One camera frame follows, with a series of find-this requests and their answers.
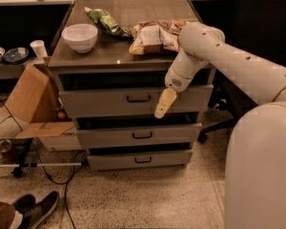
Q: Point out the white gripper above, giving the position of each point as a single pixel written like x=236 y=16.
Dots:
x=173 y=79

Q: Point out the grey top drawer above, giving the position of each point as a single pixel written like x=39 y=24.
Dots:
x=140 y=101

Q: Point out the grey drawer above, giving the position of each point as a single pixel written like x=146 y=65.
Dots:
x=140 y=101
x=140 y=160
x=136 y=136

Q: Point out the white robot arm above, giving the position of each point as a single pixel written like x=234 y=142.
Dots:
x=255 y=171

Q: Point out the grey middle drawer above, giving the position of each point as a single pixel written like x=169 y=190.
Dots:
x=136 y=136

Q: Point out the grey drawer cabinet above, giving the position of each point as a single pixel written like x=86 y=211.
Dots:
x=109 y=65

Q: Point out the grey bottom drawer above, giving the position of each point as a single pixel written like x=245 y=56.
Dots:
x=140 y=160

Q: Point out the brown snack bag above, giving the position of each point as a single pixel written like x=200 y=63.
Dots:
x=156 y=36

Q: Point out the green chip bag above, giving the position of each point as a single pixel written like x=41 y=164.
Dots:
x=105 y=22

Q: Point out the white ceramic bowl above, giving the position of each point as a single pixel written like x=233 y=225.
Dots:
x=80 y=37

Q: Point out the black office chair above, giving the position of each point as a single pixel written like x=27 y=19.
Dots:
x=255 y=26

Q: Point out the brown cardboard box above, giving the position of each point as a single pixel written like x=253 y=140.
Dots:
x=35 y=100

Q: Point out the white paper cup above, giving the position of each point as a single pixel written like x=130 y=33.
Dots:
x=38 y=46

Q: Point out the black white stand bar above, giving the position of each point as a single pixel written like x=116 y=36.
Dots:
x=20 y=162

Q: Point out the black sneaker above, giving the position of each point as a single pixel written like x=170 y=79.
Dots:
x=35 y=215
x=24 y=202

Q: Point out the brown trouser leg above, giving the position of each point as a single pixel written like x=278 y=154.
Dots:
x=7 y=212

